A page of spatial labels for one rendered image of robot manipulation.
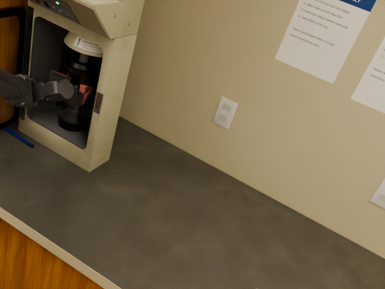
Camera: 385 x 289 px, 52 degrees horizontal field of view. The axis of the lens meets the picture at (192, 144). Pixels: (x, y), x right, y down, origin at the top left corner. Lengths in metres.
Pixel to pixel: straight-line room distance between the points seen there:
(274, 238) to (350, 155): 0.39
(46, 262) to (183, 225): 0.41
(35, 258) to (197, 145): 0.74
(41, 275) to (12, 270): 0.13
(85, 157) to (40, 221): 0.28
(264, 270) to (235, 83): 0.66
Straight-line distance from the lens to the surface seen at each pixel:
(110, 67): 1.17
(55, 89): 1.16
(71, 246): 1.12
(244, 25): 1.42
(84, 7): 1.05
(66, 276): 1.23
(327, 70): 1.37
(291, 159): 1.49
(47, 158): 1.40
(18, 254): 1.34
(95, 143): 1.30
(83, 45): 1.24
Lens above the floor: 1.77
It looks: 30 degrees down
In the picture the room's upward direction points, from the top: 19 degrees clockwise
